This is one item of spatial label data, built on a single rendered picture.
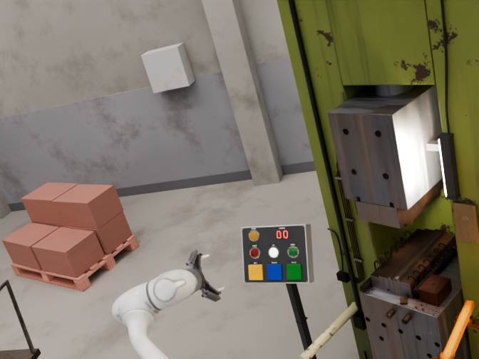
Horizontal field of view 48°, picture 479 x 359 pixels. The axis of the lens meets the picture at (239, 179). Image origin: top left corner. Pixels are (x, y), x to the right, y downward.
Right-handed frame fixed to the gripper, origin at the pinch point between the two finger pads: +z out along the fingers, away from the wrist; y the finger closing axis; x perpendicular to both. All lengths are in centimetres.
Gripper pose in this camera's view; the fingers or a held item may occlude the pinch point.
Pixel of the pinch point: (212, 273)
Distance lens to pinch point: 209.2
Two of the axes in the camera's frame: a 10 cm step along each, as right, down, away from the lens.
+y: 4.6, 8.7, -1.9
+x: 8.3, -4.9, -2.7
